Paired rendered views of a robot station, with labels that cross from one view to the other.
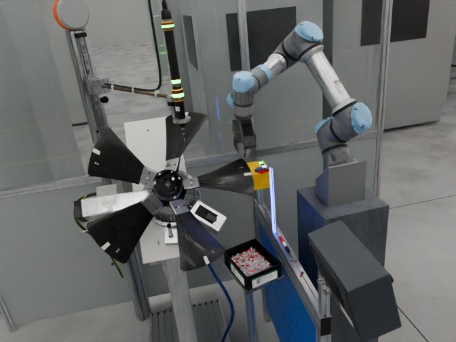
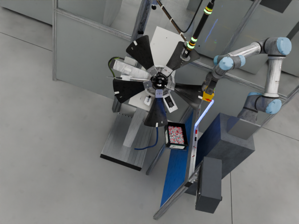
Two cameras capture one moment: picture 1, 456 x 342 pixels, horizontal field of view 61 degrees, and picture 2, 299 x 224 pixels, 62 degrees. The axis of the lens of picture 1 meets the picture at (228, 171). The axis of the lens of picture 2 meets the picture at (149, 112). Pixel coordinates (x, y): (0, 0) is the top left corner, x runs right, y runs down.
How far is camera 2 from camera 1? 54 cm
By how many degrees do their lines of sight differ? 23
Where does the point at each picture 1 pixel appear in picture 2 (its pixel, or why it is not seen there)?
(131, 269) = not seen: hidden behind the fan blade
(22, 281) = (68, 62)
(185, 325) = (131, 133)
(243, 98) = (220, 71)
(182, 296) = (137, 122)
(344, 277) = (204, 188)
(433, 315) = (243, 192)
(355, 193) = (244, 135)
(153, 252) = (135, 101)
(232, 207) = not seen: hidden behind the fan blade
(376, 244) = (236, 160)
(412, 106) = not seen: outside the picture
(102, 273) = (106, 81)
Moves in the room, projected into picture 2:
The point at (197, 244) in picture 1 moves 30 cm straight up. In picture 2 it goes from (156, 116) to (170, 89)
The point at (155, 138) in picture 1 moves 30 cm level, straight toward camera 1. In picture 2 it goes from (167, 44) to (163, 65)
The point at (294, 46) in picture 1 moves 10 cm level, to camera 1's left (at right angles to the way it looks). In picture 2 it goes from (270, 48) to (257, 42)
